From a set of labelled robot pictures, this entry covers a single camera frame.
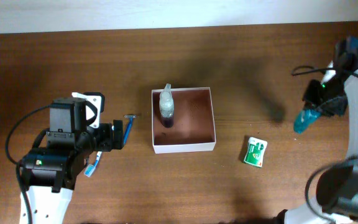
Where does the blue mouthwash bottle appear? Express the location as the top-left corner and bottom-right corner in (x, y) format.
(293, 107), (321, 134)

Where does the clear spray bottle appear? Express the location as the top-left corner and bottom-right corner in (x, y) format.
(159, 83), (175, 128)

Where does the green Dettol soap pack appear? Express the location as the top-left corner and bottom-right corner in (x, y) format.
(243, 137), (268, 168)

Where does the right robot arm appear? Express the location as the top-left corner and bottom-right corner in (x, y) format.
(276, 36), (358, 223)

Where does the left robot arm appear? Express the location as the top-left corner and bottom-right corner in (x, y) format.
(19, 96), (124, 223)

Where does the blue disposable razor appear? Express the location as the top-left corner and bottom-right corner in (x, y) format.
(124, 114), (137, 145)

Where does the blue white toothbrush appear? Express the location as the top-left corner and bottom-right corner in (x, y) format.
(84, 151), (103, 177)

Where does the white cardboard box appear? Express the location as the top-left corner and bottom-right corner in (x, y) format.
(151, 87), (216, 154)

